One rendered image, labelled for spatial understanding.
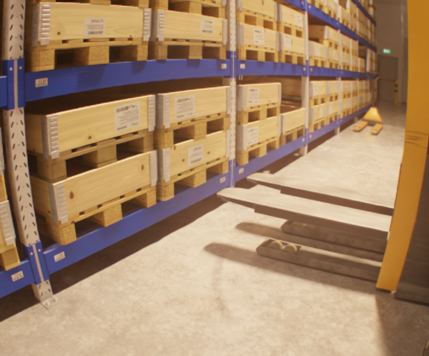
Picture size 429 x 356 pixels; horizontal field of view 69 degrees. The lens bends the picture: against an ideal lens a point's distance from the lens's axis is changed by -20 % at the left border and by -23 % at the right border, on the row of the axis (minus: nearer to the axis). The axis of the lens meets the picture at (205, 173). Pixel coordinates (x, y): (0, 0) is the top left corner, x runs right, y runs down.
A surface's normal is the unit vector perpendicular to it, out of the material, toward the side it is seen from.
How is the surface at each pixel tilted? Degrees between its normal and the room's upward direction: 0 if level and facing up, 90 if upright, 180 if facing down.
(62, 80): 90
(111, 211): 90
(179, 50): 90
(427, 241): 90
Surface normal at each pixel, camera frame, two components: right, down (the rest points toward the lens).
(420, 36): -0.56, 0.24
